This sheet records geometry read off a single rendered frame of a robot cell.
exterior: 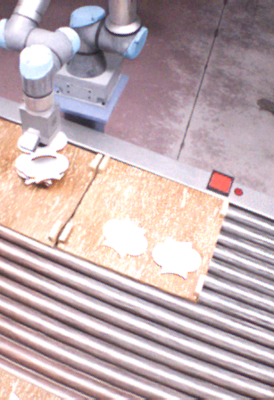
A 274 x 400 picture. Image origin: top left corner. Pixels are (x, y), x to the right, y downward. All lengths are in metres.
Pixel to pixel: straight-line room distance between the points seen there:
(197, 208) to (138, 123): 1.55
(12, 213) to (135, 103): 1.80
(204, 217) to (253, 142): 1.64
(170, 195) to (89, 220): 0.26
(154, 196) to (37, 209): 0.35
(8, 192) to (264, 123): 2.11
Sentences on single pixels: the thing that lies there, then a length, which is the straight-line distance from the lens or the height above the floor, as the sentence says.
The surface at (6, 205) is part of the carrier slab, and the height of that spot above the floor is 0.94.
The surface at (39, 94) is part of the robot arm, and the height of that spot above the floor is 1.30.
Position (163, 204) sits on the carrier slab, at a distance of 1.33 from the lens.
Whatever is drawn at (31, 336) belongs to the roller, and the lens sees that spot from 1.17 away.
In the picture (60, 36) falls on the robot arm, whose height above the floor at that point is 1.38.
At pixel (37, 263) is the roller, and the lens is 1.24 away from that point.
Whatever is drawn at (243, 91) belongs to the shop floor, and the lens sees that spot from 3.27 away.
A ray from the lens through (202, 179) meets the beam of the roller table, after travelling 1.44.
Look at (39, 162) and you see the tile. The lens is 1.32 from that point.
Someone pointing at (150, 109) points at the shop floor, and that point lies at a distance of 2.93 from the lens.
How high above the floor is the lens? 2.03
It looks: 56 degrees down
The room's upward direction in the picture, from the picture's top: 11 degrees clockwise
